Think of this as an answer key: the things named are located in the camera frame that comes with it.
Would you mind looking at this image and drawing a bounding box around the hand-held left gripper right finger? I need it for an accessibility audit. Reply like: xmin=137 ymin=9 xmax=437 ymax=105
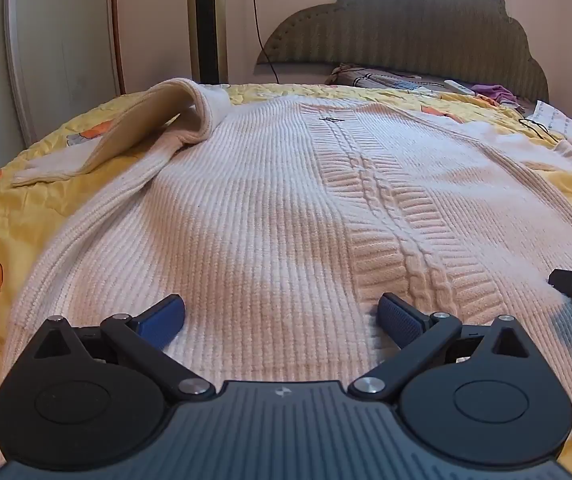
xmin=347 ymin=292 xmax=534 ymax=403

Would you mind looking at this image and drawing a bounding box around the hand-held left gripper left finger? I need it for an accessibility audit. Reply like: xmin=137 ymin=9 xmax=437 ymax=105
xmin=33 ymin=294 xmax=217 ymax=403

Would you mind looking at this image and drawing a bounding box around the pale pink knit sweater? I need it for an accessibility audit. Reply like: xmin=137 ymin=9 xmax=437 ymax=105
xmin=0 ymin=77 xmax=572 ymax=471

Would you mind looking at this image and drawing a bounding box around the white printed cloth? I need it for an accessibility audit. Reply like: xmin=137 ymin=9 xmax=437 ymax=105
xmin=526 ymin=100 xmax=572 ymax=150

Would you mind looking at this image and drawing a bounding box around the purple cloth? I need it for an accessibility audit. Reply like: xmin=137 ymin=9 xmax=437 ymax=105
xmin=470 ymin=84 xmax=516 ymax=107

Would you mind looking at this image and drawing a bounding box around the grey patterned folded quilt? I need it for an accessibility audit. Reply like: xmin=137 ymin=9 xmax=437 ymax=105
xmin=326 ymin=62 xmax=471 ymax=97

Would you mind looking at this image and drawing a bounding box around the grey-green padded headboard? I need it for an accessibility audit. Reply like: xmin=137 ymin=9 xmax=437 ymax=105
xmin=256 ymin=0 xmax=550 ymax=103

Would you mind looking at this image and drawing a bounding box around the gold tower fan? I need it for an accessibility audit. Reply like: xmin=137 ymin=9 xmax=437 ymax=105
xmin=186 ymin=0 xmax=230 ymax=85

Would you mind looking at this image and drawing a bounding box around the white wardrobe with flower stickers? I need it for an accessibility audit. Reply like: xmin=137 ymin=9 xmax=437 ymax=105
xmin=3 ymin=0 xmax=127 ymax=148

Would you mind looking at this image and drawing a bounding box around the thin black cable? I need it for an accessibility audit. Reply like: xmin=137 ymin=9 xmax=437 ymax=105
xmin=518 ymin=110 xmax=562 ymax=145

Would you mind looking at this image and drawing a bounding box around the black power cable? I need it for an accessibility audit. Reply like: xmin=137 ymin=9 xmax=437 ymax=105
xmin=250 ymin=0 xmax=281 ymax=85

